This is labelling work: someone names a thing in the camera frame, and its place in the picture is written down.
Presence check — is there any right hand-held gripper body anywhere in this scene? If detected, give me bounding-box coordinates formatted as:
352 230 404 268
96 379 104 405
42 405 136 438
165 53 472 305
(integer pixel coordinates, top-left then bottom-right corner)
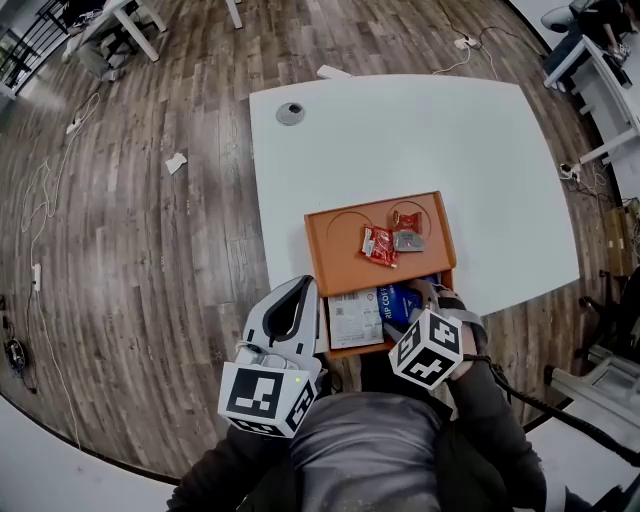
388 298 488 391

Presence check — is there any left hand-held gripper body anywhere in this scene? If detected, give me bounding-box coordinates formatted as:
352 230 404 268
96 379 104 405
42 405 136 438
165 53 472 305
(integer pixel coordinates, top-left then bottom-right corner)
217 339 325 439

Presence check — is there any blue packet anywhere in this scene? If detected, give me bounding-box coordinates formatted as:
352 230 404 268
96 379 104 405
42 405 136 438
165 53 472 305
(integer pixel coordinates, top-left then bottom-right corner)
376 281 427 325

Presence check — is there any white paper packet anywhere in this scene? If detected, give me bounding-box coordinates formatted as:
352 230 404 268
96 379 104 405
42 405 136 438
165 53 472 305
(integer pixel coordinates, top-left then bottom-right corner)
326 288 387 351

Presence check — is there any red packet white label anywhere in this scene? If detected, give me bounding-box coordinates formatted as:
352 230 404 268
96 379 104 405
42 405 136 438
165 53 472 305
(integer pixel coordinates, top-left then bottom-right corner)
360 224 402 270

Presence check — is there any dark red foil packet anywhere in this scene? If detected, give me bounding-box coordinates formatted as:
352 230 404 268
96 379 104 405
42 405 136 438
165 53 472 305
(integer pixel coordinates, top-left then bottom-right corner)
390 209 424 235

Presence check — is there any person's right forearm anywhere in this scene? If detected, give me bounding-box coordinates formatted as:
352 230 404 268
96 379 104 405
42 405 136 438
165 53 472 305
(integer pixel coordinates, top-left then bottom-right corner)
439 355 550 512

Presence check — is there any person's left forearm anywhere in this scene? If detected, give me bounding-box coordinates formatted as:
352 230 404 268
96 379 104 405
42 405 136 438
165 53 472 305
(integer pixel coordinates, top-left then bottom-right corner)
167 418 297 512

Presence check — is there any person's right hand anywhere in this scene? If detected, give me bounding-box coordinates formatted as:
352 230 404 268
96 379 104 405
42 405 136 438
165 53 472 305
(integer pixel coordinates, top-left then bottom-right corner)
438 293 472 313

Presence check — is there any person's right leg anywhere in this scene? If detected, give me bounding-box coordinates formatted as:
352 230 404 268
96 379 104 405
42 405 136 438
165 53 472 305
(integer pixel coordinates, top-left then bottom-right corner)
355 349 404 396

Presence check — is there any person's leg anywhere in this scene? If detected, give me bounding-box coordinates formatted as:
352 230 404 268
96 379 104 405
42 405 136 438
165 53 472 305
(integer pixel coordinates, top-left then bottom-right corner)
319 368 347 397
355 349 404 396

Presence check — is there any person's left leg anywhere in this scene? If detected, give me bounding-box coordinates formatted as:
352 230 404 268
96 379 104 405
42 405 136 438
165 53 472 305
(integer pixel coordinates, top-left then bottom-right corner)
319 368 347 397

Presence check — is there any orange storage box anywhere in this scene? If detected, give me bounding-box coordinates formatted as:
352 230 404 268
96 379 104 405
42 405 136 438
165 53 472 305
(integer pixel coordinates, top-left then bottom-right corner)
303 189 458 299

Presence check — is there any person's grey shirt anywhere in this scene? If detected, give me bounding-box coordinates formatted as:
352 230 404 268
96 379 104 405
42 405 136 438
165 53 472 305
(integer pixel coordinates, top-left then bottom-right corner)
288 391 445 512

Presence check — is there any large white table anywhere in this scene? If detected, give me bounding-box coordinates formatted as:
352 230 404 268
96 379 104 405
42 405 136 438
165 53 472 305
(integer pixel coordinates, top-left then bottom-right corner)
248 73 582 317

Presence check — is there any white equipment stand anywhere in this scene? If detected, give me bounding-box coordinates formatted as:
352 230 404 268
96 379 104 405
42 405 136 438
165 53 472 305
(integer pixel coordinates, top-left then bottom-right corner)
543 343 640 407

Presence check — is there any black office chair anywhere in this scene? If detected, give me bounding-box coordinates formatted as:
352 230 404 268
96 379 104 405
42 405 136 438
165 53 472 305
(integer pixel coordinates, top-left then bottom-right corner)
576 266 640 362

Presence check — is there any cardboard box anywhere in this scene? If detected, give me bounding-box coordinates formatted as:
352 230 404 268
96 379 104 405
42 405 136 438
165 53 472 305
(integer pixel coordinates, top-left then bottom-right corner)
601 198 640 277

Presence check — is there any white rectangular box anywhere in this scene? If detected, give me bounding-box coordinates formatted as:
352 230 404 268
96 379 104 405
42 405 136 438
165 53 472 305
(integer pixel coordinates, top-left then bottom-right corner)
316 64 354 82

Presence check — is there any black round floor device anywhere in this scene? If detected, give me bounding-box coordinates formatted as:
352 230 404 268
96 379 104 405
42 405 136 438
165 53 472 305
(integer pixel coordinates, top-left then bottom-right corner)
2 336 30 375

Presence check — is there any white backpack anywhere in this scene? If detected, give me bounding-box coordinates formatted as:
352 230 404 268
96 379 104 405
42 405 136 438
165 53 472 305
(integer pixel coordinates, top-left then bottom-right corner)
539 6 577 35

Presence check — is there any black metal railing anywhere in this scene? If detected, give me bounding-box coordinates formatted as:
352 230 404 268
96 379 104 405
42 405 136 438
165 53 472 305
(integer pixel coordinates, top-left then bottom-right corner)
0 0 70 97

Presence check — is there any black braided cable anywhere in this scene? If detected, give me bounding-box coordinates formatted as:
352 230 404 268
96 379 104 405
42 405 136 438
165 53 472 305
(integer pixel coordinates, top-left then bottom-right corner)
469 353 640 469

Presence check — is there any white cable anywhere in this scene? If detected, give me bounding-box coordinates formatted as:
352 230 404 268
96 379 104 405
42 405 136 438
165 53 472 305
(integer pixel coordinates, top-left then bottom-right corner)
21 91 102 266
431 47 475 77
33 289 82 452

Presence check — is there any grey cable grommet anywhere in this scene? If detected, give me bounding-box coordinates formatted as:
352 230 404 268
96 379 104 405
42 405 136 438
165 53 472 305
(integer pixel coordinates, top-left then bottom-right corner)
275 101 307 127

